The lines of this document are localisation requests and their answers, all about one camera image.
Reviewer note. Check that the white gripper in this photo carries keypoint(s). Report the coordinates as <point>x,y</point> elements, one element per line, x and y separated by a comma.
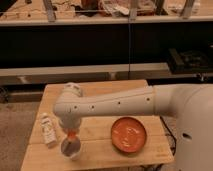
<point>70,123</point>

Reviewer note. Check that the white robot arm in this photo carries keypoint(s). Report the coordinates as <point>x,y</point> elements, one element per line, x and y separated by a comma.
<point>190,104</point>

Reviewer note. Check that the white ceramic cup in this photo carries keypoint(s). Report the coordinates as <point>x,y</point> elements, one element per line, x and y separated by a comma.
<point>71,148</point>

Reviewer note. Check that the orange ceramic plate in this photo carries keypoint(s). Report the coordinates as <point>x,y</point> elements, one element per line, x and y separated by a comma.
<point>128,135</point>

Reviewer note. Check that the white tube bottle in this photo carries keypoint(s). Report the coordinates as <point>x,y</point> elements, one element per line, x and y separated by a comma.
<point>48,131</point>

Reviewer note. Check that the black equipment on shelf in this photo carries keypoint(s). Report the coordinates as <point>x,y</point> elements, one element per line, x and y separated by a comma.
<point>189,62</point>

